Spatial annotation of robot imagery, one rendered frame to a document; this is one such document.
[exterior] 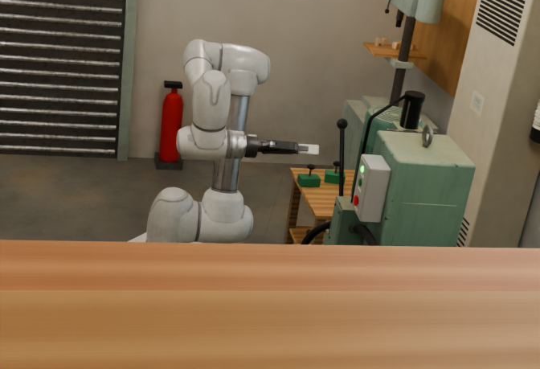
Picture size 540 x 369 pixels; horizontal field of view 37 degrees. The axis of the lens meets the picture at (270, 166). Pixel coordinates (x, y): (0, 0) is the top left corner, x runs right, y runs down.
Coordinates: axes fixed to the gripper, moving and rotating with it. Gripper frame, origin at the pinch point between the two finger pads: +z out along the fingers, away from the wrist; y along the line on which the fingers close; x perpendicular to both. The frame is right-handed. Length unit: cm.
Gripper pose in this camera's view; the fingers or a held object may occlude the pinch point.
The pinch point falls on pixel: (307, 149)
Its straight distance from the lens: 253.3
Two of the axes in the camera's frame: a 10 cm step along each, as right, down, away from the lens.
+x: 0.3, -9.9, 1.7
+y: 1.8, -1.6, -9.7
